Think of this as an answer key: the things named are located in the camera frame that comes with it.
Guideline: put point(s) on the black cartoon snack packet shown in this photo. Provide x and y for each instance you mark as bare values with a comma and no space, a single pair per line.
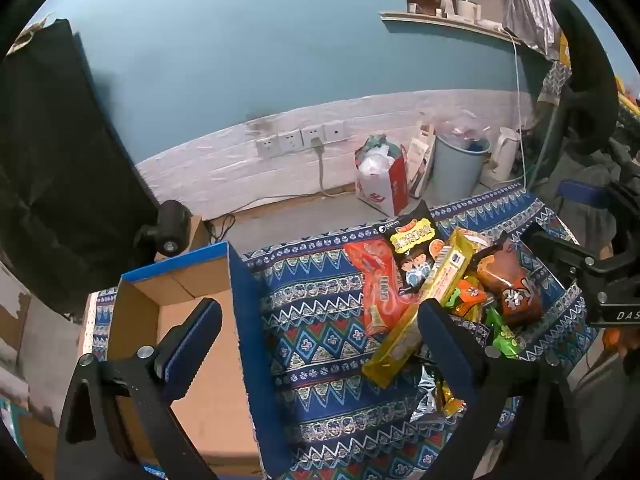
412,245

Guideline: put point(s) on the cardboard box with blue rim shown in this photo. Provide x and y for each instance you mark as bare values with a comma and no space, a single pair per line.
215,310

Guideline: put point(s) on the long yellow biscuit packet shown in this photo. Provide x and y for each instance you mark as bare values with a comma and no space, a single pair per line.
440,277

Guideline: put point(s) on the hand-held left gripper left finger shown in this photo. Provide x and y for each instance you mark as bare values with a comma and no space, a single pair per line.
192,345

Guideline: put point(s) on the black camera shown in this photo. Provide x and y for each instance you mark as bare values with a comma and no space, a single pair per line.
170,227

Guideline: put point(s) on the small cardboard box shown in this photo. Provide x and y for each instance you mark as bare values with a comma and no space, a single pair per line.
197,237

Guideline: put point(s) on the black chair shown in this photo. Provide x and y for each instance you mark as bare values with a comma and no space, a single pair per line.
590,75

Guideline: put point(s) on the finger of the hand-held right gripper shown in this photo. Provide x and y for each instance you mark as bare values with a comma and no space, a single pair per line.
565,257
582,195

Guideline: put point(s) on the grey waste bin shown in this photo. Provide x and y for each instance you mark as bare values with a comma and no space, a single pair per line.
457,175

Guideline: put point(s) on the red and white bag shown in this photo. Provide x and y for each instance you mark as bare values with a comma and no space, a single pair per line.
382,185

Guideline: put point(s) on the white kettle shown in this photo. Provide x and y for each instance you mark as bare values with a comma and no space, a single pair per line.
502,155

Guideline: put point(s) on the person's right hand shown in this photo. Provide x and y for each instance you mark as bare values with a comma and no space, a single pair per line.
622,342

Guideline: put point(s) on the green snack packet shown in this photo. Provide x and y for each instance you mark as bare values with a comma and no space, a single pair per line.
505,337

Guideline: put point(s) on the small orange snack packet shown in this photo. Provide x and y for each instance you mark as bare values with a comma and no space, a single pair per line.
467,294

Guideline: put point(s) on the white wall shelf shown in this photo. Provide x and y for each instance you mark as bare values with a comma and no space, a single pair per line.
450,24

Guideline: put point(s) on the brown flower snack packet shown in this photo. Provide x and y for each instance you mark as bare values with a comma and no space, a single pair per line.
510,285

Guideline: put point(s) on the grey clothing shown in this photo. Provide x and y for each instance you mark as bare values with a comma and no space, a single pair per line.
580,170

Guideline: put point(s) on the large dark cloth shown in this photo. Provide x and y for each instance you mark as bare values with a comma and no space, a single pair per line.
65,160

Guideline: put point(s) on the patterned blue blanket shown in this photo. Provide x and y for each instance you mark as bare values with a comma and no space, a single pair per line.
320,320

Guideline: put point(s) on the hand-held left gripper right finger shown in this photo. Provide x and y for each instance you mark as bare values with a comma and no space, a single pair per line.
445,340

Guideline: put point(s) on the silver foil snack packet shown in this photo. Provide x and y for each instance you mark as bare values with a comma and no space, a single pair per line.
427,395

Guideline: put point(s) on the striped silver hanging sheet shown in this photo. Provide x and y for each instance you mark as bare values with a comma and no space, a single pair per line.
525,0

